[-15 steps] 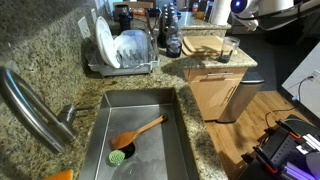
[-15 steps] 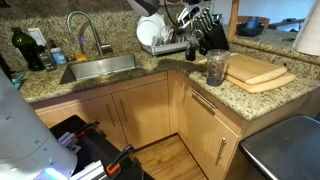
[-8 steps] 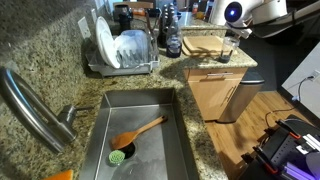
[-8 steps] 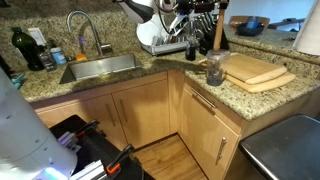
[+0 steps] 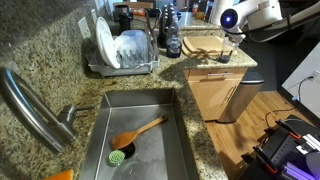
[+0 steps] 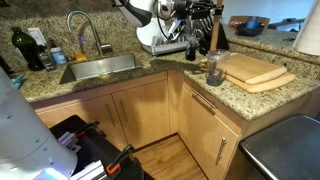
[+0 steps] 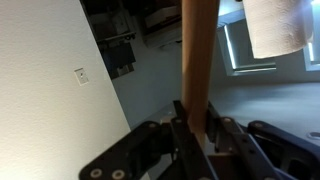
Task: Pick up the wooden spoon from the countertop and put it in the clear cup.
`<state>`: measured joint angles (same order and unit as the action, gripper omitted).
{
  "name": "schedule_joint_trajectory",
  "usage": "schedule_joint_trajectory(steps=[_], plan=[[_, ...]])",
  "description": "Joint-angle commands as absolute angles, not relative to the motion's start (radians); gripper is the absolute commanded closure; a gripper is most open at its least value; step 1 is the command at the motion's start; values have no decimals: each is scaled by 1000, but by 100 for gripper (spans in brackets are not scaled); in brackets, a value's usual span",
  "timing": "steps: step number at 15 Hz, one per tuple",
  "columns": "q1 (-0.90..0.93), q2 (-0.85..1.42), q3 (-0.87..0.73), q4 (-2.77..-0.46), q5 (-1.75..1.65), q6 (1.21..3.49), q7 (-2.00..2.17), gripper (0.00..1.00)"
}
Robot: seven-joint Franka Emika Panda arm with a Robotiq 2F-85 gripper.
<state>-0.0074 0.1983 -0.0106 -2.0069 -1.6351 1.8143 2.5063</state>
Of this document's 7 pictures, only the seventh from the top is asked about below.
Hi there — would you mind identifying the wooden spoon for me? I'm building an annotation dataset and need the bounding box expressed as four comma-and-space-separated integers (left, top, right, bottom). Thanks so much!
180, 0, 221, 148

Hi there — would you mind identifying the white paper towel roll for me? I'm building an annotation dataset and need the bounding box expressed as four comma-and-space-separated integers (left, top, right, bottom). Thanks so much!
242, 0, 315, 60

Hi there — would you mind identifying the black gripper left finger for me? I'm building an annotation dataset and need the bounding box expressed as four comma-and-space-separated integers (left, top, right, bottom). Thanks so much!
79, 99, 218, 180

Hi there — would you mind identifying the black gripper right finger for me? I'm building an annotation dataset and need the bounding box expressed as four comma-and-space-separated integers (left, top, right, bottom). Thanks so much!
205, 101, 320, 180

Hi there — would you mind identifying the window with white frame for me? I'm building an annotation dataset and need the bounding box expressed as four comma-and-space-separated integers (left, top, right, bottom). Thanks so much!
217, 9, 278, 77

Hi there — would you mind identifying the white wall light switch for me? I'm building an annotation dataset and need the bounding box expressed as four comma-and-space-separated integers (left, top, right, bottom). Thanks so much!
73, 67, 90, 87

